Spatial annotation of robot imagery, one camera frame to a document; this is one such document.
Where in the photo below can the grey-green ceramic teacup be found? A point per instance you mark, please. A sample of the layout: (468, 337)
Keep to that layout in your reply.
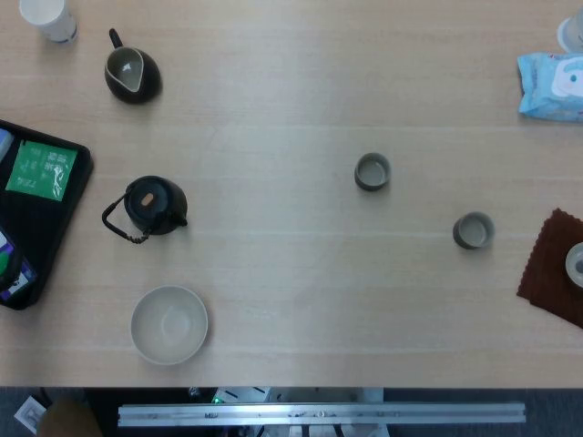
(473, 231)
(372, 173)

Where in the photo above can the robot base electronics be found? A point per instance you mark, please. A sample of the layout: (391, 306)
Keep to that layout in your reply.
(237, 393)

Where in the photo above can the beige ceramic bowl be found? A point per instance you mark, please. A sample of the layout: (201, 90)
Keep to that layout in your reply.
(168, 325)

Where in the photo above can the black plastic tray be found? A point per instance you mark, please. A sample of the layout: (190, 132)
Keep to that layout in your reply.
(36, 223)

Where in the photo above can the dark red cloth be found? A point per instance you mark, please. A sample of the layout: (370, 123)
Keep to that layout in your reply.
(546, 273)

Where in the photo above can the green tea packet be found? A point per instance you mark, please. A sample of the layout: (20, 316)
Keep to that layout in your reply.
(32, 168)

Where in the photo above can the blue wet wipes pack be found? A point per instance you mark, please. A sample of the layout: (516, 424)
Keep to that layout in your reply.
(542, 86)

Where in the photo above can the purple and green box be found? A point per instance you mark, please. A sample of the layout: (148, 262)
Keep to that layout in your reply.
(13, 273)

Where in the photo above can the blue and white packet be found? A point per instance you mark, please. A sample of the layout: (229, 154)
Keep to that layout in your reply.
(4, 145)

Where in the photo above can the brown round stool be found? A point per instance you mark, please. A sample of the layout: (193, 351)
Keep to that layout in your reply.
(68, 421)

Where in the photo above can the white paper cup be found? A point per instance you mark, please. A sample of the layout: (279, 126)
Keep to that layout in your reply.
(45, 18)

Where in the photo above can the white floor socket box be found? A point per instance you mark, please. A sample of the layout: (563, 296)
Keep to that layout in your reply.
(29, 414)

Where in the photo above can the clear plastic cup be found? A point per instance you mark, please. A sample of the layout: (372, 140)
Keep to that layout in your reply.
(573, 32)

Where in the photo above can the aluminium profile rail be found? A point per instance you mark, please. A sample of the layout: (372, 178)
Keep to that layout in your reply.
(319, 414)

